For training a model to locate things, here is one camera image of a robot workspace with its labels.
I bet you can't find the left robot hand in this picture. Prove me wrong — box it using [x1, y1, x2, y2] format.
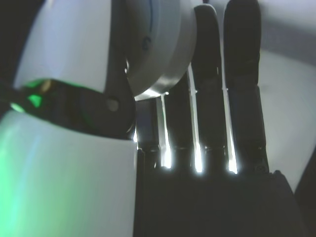
[0, 0, 308, 237]

